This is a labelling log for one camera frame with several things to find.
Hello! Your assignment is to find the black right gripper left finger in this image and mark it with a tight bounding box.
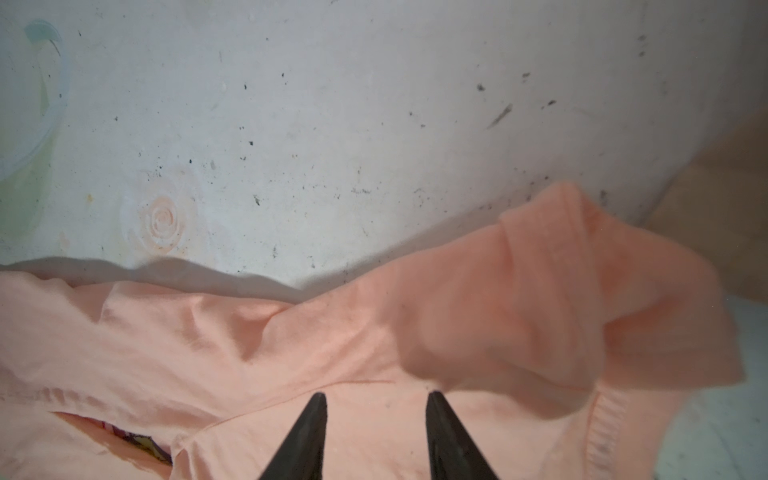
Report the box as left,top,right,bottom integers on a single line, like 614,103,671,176
259,392,328,480

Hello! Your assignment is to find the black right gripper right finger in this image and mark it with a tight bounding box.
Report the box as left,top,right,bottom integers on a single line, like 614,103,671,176
426,391,498,480

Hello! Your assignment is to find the pink graphic t-shirt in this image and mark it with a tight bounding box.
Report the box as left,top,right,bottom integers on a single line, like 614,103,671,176
1,183,744,479

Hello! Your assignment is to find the beige drawstring garment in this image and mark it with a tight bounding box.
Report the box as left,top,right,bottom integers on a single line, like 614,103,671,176
645,111,767,303

